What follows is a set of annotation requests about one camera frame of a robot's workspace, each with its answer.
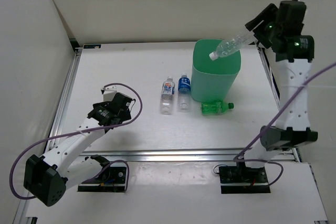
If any clear plastic bottle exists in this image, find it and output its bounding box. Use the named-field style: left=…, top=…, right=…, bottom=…
left=209, top=30, right=256, bottom=61

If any green plastic bottle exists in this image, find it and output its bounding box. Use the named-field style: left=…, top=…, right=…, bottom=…
left=201, top=100, right=234, bottom=116

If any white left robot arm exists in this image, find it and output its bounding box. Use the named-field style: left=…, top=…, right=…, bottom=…
left=24, top=92, right=133, bottom=207

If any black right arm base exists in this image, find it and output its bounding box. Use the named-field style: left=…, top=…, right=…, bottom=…
left=213, top=163, right=271, bottom=194

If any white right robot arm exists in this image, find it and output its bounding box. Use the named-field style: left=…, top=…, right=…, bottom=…
left=236, top=0, right=318, bottom=182

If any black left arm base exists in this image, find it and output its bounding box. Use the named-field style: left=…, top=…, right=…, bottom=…
left=77, top=155, right=130, bottom=193

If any green plastic bin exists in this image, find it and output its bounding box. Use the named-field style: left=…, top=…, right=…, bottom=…
left=191, top=39, right=241, bottom=102

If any white orange label clear bottle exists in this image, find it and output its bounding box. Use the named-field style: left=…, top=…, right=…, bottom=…
left=160, top=77, right=175, bottom=115

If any blue label clear bottle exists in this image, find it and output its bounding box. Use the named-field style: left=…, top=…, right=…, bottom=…
left=177, top=73, right=191, bottom=112

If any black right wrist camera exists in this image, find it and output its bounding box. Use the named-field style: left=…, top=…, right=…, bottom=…
left=276, top=0, right=307, bottom=24

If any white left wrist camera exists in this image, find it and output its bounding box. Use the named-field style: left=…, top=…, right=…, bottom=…
left=101, top=85, right=117, bottom=102

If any aluminium right table rail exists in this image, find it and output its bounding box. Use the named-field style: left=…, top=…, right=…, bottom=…
left=257, top=45, right=280, bottom=108

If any aluminium table rail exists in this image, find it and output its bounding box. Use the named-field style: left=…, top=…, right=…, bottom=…
left=47, top=150, right=300, bottom=162
left=49, top=47, right=82, bottom=137
left=257, top=45, right=280, bottom=108

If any aluminium front table rail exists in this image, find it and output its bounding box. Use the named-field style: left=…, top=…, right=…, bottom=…
left=47, top=150, right=300, bottom=162

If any aluminium left table rail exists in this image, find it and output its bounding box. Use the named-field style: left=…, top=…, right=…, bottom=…
left=49, top=47, right=82, bottom=137

